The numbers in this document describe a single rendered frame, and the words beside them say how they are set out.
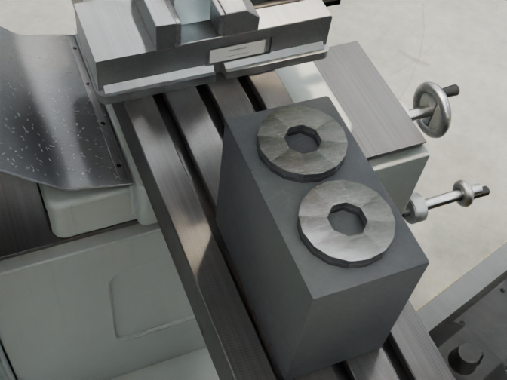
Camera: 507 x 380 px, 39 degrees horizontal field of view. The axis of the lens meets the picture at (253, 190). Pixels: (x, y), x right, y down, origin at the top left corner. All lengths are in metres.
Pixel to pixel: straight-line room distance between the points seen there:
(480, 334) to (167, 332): 0.60
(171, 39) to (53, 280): 0.44
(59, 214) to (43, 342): 0.36
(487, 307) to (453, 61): 1.46
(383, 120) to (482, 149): 1.10
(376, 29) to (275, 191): 2.02
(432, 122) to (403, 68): 1.06
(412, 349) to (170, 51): 0.49
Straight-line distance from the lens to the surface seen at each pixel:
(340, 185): 0.68
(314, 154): 0.70
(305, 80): 1.21
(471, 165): 2.33
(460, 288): 1.56
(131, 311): 1.36
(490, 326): 1.31
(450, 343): 1.24
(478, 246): 2.15
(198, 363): 1.60
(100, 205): 1.06
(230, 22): 0.98
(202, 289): 0.83
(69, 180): 0.99
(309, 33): 1.06
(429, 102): 1.50
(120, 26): 1.01
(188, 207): 0.89
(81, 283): 1.20
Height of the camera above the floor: 1.67
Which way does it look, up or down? 53 degrees down
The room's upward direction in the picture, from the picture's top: 9 degrees clockwise
